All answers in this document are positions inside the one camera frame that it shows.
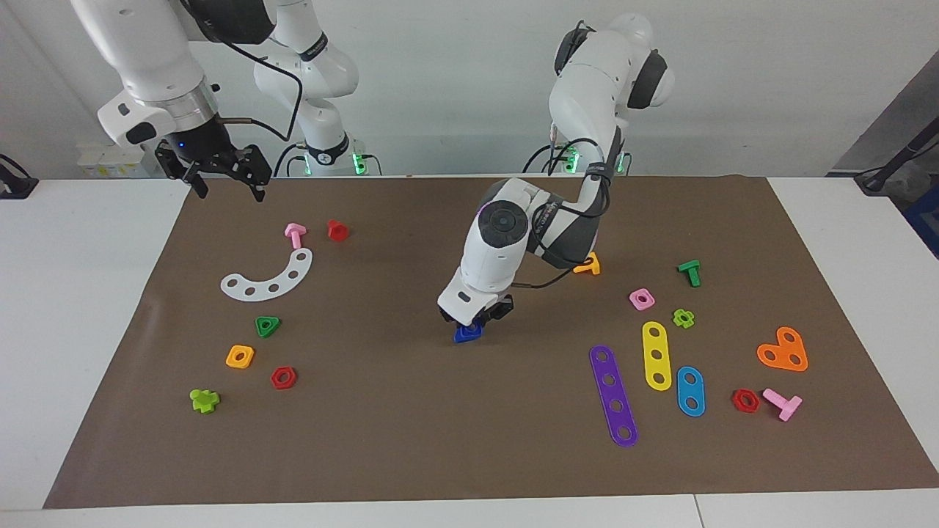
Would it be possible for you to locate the brown paper mat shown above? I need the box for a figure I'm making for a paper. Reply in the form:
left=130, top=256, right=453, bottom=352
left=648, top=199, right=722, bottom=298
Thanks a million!
left=43, top=175, right=939, bottom=510

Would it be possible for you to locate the white curved plate with holes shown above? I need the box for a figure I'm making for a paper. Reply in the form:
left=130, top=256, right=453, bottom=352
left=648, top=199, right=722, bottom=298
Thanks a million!
left=220, top=248, right=314, bottom=302

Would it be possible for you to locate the purple four-hole plate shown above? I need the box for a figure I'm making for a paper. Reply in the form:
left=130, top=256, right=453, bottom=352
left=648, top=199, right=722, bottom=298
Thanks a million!
left=589, top=345, right=639, bottom=448

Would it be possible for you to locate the yellow three-hole plate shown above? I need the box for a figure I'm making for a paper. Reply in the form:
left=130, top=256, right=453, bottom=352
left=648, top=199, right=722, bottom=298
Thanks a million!
left=642, top=321, right=673, bottom=392

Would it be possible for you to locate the black table clamp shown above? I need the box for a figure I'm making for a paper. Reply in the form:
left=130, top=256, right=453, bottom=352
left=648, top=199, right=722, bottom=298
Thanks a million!
left=0, top=154, right=39, bottom=200

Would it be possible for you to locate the blue two-hole plate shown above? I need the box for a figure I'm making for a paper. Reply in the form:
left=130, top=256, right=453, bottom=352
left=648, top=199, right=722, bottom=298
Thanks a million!
left=676, top=366, right=706, bottom=417

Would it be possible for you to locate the orange heart-shaped three-hole plate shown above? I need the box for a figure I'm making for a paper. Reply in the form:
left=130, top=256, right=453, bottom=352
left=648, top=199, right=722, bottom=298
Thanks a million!
left=756, top=326, right=809, bottom=373

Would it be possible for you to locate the black stand pole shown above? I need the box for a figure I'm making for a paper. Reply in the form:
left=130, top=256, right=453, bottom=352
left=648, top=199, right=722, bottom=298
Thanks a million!
left=855, top=117, right=939, bottom=195

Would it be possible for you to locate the blue box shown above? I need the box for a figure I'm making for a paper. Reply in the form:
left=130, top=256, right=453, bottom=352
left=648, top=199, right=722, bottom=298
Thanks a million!
left=904, top=183, right=939, bottom=259

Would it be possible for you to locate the black base cable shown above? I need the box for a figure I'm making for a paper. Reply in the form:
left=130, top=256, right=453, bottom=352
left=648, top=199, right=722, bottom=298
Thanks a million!
left=274, top=142, right=309, bottom=177
left=522, top=142, right=574, bottom=175

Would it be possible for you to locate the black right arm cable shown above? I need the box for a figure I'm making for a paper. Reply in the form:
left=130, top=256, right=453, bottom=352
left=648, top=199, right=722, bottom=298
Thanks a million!
left=216, top=37, right=303, bottom=144

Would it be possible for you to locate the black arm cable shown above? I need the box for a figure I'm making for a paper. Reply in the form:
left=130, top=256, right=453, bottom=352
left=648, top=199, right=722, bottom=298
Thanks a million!
left=216, top=37, right=303, bottom=144
left=514, top=21, right=624, bottom=290

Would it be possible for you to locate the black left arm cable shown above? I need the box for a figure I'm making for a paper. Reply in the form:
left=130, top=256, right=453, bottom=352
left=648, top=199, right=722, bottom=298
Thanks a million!
left=514, top=21, right=624, bottom=290

